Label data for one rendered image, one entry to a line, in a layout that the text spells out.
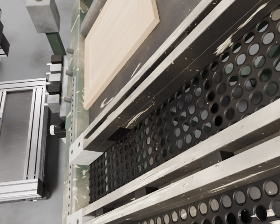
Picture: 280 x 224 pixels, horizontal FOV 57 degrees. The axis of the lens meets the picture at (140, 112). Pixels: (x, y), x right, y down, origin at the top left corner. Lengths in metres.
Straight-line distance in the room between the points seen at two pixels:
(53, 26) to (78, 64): 0.42
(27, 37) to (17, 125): 1.09
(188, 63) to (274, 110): 0.22
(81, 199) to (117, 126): 0.33
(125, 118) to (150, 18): 0.28
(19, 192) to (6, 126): 0.48
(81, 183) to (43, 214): 0.99
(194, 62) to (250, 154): 0.23
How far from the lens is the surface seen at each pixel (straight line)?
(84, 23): 1.27
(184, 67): 0.51
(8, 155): 1.86
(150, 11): 0.75
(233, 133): 0.35
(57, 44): 1.66
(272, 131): 0.35
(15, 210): 1.96
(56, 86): 1.29
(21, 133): 1.89
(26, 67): 2.50
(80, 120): 1.01
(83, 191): 0.92
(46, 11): 1.48
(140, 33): 0.76
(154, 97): 0.57
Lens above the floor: 1.76
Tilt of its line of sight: 60 degrees down
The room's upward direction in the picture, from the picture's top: straight up
